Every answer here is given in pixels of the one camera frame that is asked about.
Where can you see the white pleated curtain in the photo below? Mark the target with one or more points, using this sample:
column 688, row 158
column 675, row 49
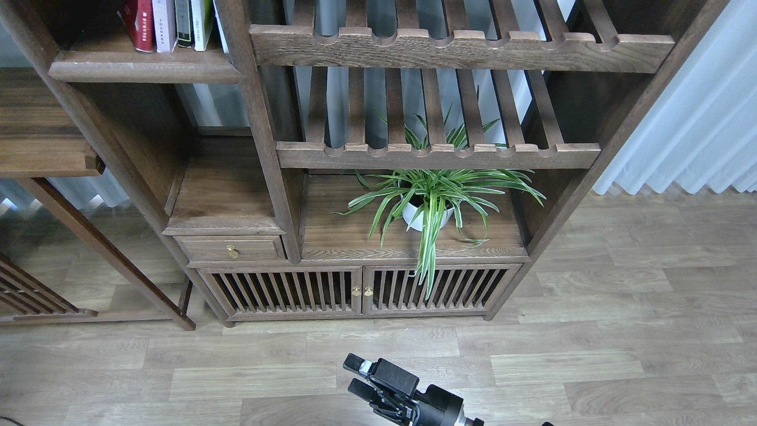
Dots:
column 701, row 132

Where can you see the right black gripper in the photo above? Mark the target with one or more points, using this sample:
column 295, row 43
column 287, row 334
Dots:
column 391, row 392

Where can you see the brass drawer knob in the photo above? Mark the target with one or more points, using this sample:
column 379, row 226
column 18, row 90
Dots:
column 233, row 252

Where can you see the dark wooden bookshelf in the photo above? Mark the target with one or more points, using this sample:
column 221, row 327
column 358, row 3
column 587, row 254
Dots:
column 257, row 148

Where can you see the thin white upright book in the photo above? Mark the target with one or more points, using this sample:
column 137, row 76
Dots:
column 220, row 28

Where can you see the white green upright book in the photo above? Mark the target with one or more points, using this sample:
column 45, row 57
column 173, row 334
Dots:
column 202, row 22

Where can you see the red book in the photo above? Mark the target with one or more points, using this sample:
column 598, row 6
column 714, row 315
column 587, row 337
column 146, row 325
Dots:
column 138, row 19

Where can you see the green spider plant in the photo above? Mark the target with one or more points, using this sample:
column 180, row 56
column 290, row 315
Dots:
column 438, row 186

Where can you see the white plant pot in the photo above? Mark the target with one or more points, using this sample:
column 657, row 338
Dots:
column 416, row 220

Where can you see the dark green upright book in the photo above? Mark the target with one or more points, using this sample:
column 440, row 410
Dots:
column 183, row 19

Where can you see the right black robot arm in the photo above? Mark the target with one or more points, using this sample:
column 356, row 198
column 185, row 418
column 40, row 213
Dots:
column 391, row 391

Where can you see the pale lavender white book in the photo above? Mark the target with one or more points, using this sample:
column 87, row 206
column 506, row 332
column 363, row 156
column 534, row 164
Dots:
column 164, row 15

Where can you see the wooden side table left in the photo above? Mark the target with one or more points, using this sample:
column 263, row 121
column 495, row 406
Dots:
column 40, row 141

